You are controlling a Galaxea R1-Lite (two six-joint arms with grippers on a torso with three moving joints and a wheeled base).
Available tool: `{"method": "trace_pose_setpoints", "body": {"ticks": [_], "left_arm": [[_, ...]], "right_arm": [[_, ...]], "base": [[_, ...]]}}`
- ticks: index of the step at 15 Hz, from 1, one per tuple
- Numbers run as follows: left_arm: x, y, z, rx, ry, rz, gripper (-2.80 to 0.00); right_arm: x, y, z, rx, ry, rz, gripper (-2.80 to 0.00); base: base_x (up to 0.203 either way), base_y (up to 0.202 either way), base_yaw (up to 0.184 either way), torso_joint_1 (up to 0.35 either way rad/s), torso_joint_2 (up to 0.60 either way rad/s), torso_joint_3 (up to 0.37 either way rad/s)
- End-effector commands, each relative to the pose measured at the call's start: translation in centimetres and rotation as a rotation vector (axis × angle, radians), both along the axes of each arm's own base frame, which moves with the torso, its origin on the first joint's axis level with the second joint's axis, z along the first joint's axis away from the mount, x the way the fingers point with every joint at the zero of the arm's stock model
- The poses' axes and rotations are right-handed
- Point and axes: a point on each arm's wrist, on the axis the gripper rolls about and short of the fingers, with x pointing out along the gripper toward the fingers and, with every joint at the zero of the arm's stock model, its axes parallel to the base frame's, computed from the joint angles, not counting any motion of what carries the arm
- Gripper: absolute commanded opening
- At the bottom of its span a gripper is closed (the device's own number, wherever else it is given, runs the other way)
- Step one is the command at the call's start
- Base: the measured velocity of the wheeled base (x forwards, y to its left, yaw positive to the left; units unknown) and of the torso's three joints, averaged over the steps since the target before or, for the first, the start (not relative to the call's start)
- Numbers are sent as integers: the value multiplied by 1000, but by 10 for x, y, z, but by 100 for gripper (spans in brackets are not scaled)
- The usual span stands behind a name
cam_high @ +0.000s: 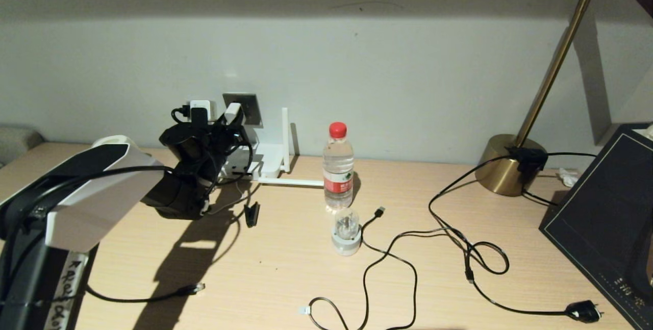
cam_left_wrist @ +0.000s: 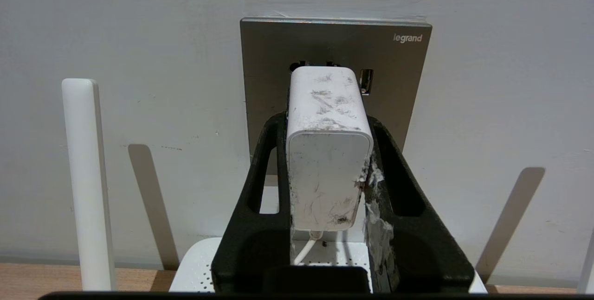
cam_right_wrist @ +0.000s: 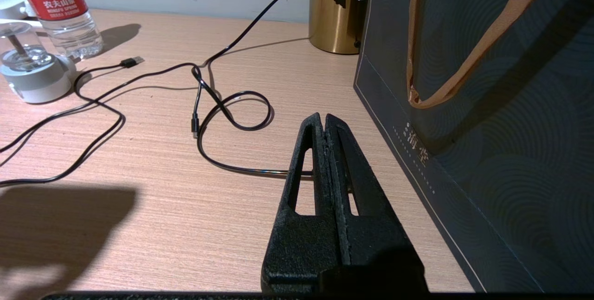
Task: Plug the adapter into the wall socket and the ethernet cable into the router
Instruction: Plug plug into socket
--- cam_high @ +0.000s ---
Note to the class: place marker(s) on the white router with antennas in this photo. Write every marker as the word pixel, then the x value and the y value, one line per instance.
pixel 268 159

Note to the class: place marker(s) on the white power adapter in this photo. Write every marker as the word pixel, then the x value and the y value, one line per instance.
pixel 233 111

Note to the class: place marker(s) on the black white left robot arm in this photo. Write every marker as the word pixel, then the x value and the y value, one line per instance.
pixel 92 207

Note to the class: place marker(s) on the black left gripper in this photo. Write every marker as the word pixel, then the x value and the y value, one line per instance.
pixel 220 145

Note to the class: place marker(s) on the clear water bottle red cap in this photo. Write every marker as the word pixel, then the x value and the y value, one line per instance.
pixel 338 167

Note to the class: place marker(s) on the grey wall socket plate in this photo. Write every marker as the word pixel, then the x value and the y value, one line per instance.
pixel 252 110

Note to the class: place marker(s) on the white toilet paper roll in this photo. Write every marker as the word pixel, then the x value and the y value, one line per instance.
pixel 109 140

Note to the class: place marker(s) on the small black clip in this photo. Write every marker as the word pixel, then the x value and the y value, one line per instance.
pixel 252 216

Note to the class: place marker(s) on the small glass dome night light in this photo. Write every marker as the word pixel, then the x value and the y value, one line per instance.
pixel 346 243

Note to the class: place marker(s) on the crumpled white tissue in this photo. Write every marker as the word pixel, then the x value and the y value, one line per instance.
pixel 567 177

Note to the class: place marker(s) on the brass desk lamp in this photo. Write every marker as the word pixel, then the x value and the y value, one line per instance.
pixel 502 172

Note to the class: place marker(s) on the black lamp switch box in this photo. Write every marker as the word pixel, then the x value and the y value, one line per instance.
pixel 530 159

